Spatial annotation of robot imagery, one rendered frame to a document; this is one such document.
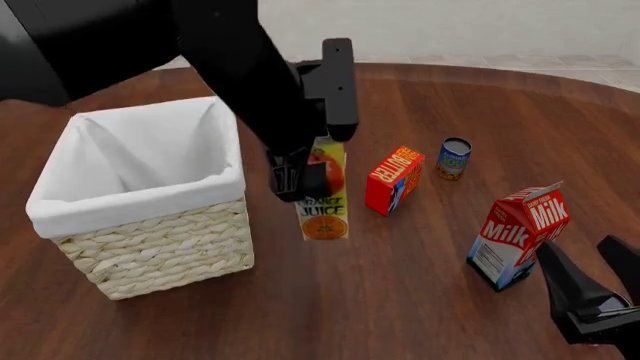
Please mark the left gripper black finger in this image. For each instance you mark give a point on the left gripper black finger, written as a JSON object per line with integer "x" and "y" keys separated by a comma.
{"x": 316, "y": 180}

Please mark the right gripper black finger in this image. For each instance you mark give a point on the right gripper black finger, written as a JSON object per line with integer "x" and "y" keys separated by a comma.
{"x": 570, "y": 277}
{"x": 622, "y": 258}

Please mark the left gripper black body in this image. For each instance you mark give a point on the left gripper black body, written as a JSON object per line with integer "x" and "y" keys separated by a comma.
{"x": 285, "y": 174}

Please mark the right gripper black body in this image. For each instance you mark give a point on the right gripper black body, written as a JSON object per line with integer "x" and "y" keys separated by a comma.
{"x": 605, "y": 330}

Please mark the orange juice carton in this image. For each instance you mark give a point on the orange juice carton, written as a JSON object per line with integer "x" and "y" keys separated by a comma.
{"x": 326, "y": 217}

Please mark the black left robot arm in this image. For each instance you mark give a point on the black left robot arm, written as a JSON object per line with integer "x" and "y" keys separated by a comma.
{"x": 150, "y": 41}

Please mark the wicker basket with white liner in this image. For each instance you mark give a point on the wicker basket with white liner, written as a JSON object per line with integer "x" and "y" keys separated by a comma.
{"x": 145, "y": 195}

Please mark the red and white milk carton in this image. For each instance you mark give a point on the red and white milk carton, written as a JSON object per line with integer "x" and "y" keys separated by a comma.
{"x": 510, "y": 240}

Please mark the red butter box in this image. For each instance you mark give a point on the red butter box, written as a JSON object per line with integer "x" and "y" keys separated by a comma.
{"x": 392, "y": 180}

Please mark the blue soup can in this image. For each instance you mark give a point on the blue soup can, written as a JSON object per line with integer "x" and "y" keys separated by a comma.
{"x": 453, "y": 161}

